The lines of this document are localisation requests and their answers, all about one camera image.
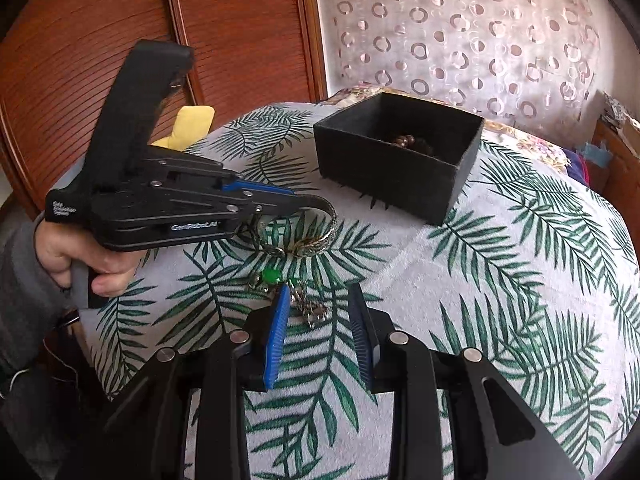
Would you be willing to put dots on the circle pattern curtain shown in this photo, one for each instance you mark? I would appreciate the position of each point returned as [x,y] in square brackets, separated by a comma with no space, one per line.
[450,25]

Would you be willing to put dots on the person's left hand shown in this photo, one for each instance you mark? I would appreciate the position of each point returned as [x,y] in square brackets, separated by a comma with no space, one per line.
[60,250]

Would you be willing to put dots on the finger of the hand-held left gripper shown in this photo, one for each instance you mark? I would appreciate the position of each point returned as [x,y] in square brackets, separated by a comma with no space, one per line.
[272,206]
[260,191]

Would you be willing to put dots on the person's left forearm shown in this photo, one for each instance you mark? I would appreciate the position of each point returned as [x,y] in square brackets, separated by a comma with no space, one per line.
[25,300]

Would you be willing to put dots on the patterned cloth pile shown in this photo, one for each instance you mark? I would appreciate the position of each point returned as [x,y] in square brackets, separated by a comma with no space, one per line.
[617,107]

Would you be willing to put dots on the yellow plush pillow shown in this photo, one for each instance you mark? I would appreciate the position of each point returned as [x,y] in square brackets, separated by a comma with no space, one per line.
[192,120]

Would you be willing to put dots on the silver metal bangle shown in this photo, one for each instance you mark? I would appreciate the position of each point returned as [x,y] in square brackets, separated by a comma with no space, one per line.
[330,220]

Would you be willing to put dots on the dark blue blanket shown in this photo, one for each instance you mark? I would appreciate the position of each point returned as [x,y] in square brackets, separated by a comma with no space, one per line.
[580,172]

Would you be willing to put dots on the wooden wardrobe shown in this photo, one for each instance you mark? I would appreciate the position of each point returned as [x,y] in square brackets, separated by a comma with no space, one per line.
[225,25]

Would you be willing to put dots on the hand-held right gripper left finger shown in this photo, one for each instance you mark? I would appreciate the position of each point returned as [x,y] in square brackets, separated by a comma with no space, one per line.
[277,340]

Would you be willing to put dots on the black square box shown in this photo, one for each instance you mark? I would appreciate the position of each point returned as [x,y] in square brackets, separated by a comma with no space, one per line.
[380,180]

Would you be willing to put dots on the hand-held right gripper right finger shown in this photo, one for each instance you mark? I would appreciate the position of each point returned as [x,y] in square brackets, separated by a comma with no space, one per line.
[360,330]

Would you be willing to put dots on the wooden cabinet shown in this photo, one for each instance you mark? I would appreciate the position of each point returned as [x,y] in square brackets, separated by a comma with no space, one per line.
[620,160]

